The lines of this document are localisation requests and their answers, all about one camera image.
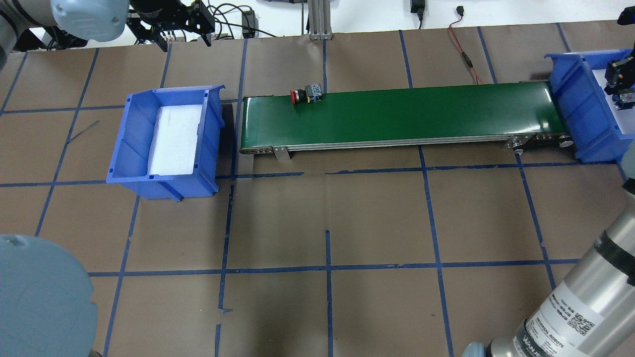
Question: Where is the blue plastic bin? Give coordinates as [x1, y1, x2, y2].
[106, 84, 225, 201]
[545, 48, 634, 162]

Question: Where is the blue left plastic bin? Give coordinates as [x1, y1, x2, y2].
[106, 84, 225, 201]

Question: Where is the blue right plastic bin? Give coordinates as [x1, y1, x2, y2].
[545, 48, 634, 162]

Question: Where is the white foam pad left bin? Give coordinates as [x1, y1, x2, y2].
[147, 105, 202, 176]

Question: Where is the red black conveyor wire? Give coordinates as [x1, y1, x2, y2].
[447, 6, 484, 85]

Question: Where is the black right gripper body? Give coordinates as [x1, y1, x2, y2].
[604, 50, 635, 96]

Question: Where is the yellow push button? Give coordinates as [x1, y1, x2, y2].
[612, 88, 635, 111]

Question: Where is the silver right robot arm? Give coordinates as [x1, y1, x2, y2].
[463, 48, 635, 357]

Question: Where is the aluminium frame post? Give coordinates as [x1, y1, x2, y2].
[308, 0, 333, 41]

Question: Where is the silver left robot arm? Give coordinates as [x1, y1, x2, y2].
[1, 48, 218, 357]

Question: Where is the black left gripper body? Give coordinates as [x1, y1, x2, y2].
[127, 0, 215, 43]

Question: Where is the red push button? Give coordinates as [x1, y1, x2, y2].
[290, 83, 323, 105]

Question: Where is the white foam pad right bin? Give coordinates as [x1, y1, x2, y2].
[592, 69, 635, 135]

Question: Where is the white foam pad bin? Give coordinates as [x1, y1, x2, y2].
[592, 69, 635, 135]
[147, 105, 202, 176]

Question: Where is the green conveyor belt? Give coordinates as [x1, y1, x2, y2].
[240, 81, 573, 155]

